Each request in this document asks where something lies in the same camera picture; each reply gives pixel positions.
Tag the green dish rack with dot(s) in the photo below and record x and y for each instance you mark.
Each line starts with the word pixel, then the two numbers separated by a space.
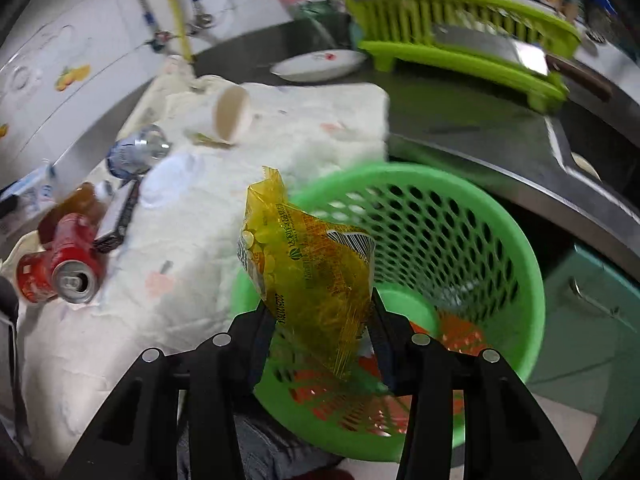
pixel 450 15

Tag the blue drink can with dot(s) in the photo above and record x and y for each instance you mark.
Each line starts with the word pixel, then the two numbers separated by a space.
pixel 130 155

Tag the clear glass bowl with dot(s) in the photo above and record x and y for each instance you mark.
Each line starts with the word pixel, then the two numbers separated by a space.
pixel 167 180

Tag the crushed red drink can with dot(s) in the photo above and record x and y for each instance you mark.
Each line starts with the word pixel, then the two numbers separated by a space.
pixel 32 280

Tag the yellow snack packet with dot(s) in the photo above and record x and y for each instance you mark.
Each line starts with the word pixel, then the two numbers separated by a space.
pixel 310 280

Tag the person's jeans leg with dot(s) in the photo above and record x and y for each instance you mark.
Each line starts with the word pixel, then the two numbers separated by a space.
pixel 270 445

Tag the brown plastic bottle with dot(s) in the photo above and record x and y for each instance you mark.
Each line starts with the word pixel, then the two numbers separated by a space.
pixel 75 205

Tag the metal water valve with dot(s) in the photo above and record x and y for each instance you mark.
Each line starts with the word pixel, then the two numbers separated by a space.
pixel 202 20
pixel 160 40

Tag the black and white carton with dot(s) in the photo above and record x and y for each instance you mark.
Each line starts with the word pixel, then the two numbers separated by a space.
pixel 115 220

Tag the green cabinet door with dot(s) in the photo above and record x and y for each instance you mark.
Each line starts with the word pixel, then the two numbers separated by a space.
pixel 590 360

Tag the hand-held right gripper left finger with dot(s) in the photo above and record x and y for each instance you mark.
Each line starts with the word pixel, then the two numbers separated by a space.
pixel 250 342

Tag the white plate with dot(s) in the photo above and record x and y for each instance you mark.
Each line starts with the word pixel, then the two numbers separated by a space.
pixel 320 65

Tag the green plastic mesh basket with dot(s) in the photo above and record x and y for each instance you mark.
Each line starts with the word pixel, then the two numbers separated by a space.
pixel 380 174

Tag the orange wrapper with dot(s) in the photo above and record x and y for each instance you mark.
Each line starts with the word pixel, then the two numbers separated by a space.
pixel 462 337

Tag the beige paper cup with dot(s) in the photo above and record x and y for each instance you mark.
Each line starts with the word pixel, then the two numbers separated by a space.
pixel 232 110

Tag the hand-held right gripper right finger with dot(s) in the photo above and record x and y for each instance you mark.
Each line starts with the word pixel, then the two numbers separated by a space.
pixel 386 355

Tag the cream printed quilt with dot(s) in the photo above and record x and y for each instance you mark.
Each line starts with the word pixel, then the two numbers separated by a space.
pixel 310 125

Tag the blue and white packet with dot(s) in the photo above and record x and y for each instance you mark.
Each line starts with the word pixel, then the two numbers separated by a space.
pixel 30 190

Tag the fruit wall sticker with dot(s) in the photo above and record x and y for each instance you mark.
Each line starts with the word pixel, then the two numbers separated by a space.
pixel 72 77

